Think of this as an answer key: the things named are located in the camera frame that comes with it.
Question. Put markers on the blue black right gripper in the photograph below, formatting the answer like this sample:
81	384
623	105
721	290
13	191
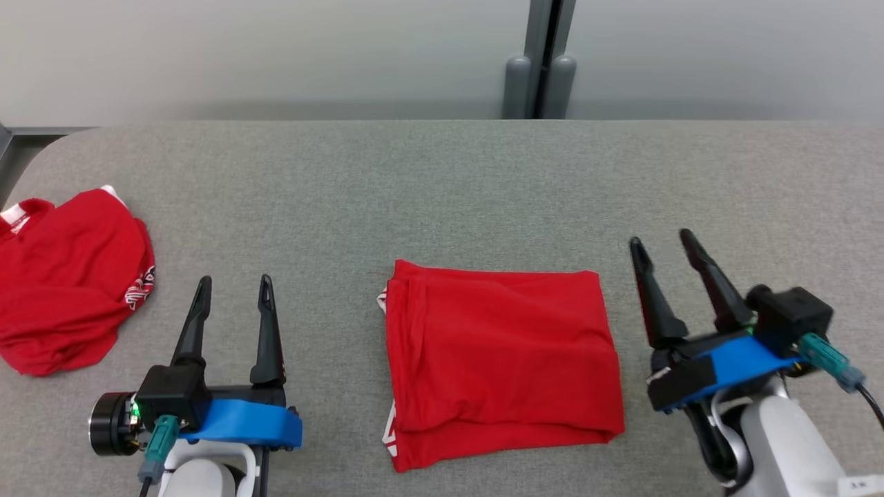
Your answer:
718	366

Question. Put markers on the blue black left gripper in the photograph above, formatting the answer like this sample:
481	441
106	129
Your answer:
248	421

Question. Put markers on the red shorts white trim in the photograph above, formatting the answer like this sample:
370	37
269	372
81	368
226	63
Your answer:
69	290

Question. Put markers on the red basketball jersey number 23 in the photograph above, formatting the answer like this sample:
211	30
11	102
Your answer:
504	359

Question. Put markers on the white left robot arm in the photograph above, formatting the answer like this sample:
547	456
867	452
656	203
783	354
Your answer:
207	476

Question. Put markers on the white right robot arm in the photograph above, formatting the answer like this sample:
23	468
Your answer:
780	442

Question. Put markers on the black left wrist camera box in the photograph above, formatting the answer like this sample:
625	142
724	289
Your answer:
173	393

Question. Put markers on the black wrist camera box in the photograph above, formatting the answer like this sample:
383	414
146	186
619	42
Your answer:
173	393
791	314

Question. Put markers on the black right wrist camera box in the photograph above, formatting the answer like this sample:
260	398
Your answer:
791	314

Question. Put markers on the grey rounded post foot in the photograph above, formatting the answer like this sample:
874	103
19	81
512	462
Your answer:
562	90
517	90

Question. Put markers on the grey metal tube frame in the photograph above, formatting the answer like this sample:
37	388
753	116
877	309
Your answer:
41	130

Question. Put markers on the grey partition frame post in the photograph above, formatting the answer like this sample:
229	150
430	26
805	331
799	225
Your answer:
549	34

